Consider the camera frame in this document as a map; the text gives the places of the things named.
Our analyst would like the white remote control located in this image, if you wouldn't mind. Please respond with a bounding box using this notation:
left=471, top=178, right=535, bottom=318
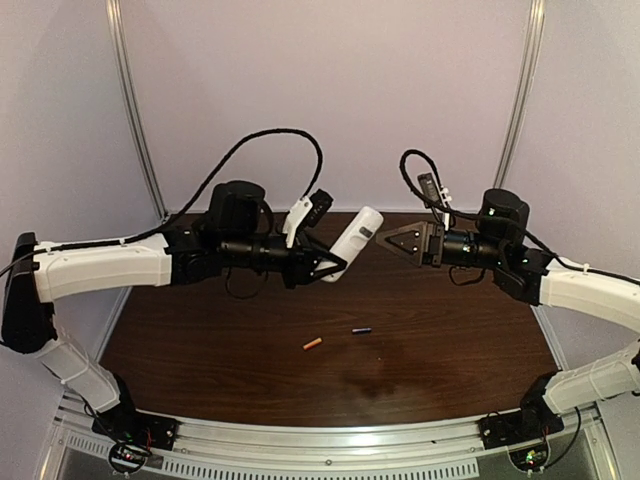
left=322, top=206, right=384, bottom=283

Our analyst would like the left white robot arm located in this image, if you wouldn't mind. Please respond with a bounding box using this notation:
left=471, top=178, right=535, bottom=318
left=1, top=181, right=357, bottom=440

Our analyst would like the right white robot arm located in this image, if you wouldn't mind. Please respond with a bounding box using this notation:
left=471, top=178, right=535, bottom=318
left=376, top=189, right=639, bottom=425

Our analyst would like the orange battery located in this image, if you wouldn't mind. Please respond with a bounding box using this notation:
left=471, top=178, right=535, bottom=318
left=302, top=337, right=323, bottom=351

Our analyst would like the right black cable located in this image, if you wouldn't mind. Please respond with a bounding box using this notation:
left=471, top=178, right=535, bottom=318
left=398, top=148, right=481, bottom=221

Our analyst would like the black cable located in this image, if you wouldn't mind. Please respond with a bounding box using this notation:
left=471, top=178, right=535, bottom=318
left=164, top=129, right=324, bottom=231
left=398, top=148, right=481, bottom=221

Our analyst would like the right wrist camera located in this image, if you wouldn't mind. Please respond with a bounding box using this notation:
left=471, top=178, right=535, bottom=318
left=417, top=173, right=451, bottom=228

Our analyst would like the left black cable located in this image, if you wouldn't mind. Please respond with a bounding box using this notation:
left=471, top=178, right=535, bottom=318
left=164, top=129, right=324, bottom=231

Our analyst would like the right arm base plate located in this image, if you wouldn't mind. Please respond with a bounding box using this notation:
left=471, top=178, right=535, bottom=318
left=477, top=409, right=564, bottom=450

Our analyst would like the aluminium front rail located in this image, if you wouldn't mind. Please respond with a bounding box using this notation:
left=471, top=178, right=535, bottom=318
left=49, top=394, right=611, bottom=479

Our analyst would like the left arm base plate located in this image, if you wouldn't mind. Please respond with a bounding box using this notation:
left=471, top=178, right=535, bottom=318
left=91, top=412, right=179, bottom=451

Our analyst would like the right aluminium frame post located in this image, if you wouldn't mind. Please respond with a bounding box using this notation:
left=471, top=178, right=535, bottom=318
left=493, top=0, right=546, bottom=188

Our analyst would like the aluminium frame post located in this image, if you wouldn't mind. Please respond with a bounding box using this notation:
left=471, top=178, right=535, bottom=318
left=493, top=0, right=546, bottom=188
left=105, top=0, right=168, bottom=220

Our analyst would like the left aluminium frame post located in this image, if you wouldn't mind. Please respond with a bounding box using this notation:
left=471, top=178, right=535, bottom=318
left=105, top=0, right=168, bottom=220

